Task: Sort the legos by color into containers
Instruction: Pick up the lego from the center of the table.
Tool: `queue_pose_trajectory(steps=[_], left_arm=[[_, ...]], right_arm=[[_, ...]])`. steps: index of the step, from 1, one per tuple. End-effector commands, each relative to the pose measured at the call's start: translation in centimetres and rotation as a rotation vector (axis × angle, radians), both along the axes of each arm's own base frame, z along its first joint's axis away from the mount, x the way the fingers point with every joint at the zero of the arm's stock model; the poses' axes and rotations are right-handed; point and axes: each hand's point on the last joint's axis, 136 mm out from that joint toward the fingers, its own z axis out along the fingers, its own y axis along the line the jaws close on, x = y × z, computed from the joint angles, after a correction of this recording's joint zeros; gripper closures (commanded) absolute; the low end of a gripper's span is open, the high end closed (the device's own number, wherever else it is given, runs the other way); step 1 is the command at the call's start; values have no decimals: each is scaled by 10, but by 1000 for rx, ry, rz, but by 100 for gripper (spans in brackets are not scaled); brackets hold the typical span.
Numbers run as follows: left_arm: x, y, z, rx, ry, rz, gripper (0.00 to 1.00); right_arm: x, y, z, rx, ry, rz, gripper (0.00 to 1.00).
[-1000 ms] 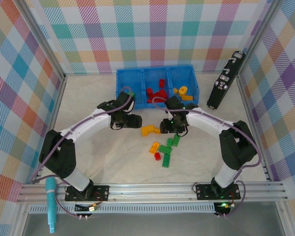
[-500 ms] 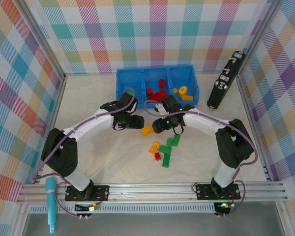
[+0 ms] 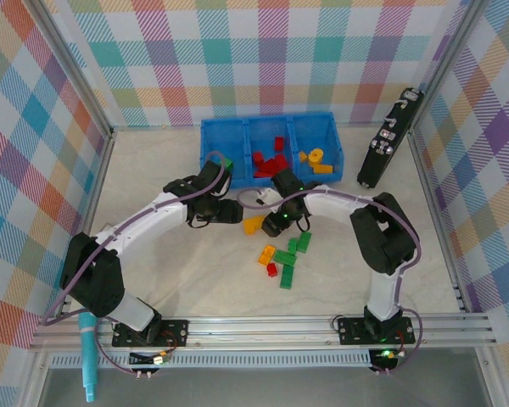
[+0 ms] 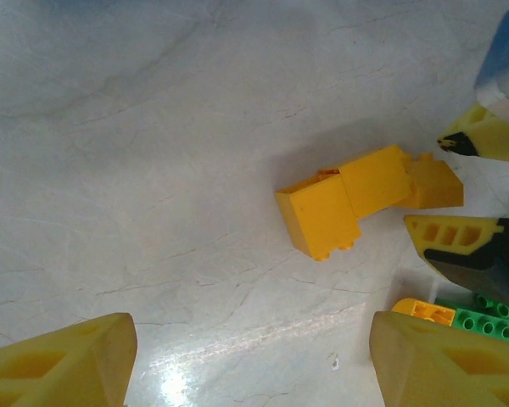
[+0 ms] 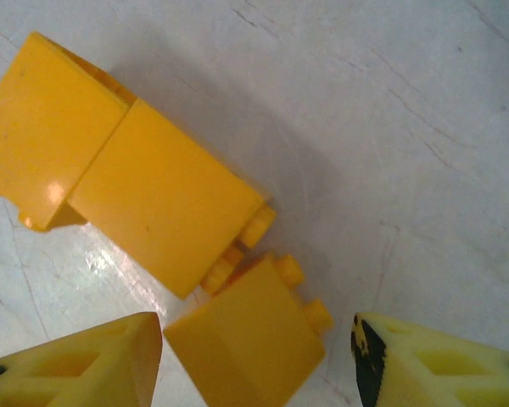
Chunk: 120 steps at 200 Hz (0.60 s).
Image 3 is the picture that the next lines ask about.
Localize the teal marker pen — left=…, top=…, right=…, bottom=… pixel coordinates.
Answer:
left=78, top=312, right=98, bottom=403

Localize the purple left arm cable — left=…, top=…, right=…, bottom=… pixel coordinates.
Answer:
left=40, top=150, right=228, bottom=375

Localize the slotted grey cable duct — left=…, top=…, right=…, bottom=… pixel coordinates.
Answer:
left=49, top=352, right=373, bottom=370

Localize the blue three-compartment bin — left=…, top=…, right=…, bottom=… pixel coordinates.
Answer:
left=199, top=111, right=344, bottom=192

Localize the translucent orange lego brick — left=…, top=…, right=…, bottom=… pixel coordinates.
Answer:
left=258, top=245, right=277, bottom=267

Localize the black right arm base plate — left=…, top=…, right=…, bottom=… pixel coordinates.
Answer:
left=337, top=316, right=417, bottom=345

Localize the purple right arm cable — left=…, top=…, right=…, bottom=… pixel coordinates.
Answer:
left=236, top=188, right=425, bottom=375

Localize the aluminium frame post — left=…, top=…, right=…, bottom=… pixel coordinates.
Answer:
left=32, top=0, right=115, bottom=139
left=413, top=0, right=491, bottom=132

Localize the black case with metal latches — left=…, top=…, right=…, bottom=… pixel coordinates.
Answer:
left=356, top=87, right=424, bottom=189

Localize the aluminium frame rail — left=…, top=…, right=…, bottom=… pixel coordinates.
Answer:
left=28, top=313, right=498, bottom=352

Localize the wide green lego brick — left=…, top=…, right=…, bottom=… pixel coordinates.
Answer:
left=274, top=249, right=299, bottom=267

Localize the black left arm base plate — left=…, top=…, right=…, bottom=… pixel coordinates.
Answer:
left=112, top=320, right=190, bottom=348

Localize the aluminium side rail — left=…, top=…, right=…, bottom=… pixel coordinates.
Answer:
left=57, top=129, right=116, bottom=319
left=406, top=126, right=472, bottom=315

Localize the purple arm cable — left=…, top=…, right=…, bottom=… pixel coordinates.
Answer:
left=40, top=150, right=228, bottom=375
left=236, top=188, right=425, bottom=375

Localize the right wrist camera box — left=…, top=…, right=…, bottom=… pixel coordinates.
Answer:
left=255, top=188, right=277, bottom=209

